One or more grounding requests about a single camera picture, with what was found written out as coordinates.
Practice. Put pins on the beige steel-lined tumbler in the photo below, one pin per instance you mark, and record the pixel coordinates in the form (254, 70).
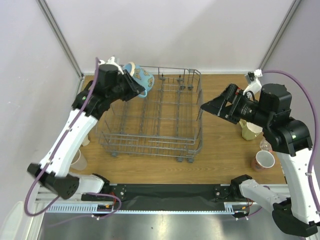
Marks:
(86, 141)

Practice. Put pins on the aluminium rail with cable duct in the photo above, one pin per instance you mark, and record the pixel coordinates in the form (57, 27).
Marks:
(93, 204)

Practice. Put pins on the clear glass cup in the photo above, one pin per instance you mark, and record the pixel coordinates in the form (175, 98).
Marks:
(265, 145)

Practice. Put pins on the blue butterfly mug orange inside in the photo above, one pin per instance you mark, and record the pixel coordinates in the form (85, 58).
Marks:
(142, 77)

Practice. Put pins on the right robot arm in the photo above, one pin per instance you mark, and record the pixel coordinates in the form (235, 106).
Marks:
(290, 139)

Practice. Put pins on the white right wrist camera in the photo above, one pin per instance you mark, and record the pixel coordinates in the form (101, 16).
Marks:
(253, 80)

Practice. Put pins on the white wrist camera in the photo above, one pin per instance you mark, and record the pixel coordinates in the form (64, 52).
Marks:
(111, 61)
(253, 80)

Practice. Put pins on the pink patterned mug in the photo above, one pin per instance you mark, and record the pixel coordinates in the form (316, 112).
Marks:
(263, 160)

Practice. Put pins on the pale yellow mug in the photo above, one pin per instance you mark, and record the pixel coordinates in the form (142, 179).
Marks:
(249, 130)

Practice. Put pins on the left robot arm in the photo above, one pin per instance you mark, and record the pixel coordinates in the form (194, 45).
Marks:
(111, 83)

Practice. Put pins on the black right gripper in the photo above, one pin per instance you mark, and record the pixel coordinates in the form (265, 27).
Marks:
(233, 103)

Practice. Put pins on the black mounting base plate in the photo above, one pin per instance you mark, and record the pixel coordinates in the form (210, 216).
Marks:
(176, 197)

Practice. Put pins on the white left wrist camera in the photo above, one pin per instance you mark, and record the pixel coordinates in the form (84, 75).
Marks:
(111, 61)

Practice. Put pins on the grey wire dish rack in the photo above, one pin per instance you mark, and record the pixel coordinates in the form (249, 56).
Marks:
(167, 123)

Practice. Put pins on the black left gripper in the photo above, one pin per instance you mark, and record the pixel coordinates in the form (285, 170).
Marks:
(133, 85)

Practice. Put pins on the white plastic object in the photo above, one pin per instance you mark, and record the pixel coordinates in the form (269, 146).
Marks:
(12, 222)

